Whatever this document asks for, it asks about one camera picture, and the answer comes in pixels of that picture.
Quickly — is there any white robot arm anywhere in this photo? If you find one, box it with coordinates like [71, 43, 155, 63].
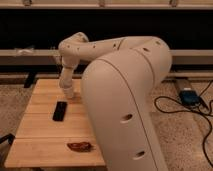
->
[58, 32, 172, 171]

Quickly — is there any blue power adapter box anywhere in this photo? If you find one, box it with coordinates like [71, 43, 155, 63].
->
[179, 90, 199, 106]

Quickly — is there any wooden table board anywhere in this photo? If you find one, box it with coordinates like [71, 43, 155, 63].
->
[5, 79, 105, 168]

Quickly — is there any grey horizontal rail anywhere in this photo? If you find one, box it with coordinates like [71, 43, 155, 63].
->
[0, 49, 213, 57]

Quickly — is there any black clamp at table edge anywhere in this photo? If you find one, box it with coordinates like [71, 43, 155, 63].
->
[0, 133, 15, 144]

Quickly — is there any black rectangular remote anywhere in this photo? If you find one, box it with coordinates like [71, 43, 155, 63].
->
[53, 101, 67, 121]

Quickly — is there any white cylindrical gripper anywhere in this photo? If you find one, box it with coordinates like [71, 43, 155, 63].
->
[59, 68, 74, 99]

